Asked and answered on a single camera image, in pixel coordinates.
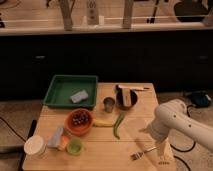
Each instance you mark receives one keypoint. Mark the small green cup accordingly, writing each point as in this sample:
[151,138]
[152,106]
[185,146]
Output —
[74,146]

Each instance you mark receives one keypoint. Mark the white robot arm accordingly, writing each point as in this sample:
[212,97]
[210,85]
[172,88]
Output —
[172,115]

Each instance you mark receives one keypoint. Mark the grey sponge block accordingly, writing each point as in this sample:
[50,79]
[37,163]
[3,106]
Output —
[79,96]

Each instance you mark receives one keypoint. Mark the green chili pepper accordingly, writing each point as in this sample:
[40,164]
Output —
[119,120]

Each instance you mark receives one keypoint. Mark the small orange object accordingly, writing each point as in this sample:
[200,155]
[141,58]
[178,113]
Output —
[63,143]

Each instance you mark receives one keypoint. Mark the knife with light handle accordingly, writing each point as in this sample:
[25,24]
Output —
[134,88]

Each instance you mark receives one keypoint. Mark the silver metal fork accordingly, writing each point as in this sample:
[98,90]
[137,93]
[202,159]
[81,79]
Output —
[139,154]

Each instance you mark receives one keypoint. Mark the dark round bowl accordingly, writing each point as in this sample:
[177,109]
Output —
[119,99]

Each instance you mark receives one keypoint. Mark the grey plastic wedge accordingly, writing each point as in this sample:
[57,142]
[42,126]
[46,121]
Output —
[54,141]

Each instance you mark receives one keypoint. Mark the green plastic tray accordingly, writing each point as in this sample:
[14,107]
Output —
[63,87]

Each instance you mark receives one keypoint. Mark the yellow banana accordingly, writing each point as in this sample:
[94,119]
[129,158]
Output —
[101,123]

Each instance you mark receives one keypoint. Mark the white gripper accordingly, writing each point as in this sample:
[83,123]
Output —
[161,145]

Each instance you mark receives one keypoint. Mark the small metal cup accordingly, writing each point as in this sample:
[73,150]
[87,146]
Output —
[109,104]

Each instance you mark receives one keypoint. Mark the blue black object on floor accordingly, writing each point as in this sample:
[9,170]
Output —
[200,99]

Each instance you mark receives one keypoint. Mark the orange bowl with berries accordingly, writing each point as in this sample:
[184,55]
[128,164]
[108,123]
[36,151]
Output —
[79,122]

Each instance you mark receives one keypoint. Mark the wooden brush block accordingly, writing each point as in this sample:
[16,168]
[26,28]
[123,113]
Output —
[126,97]

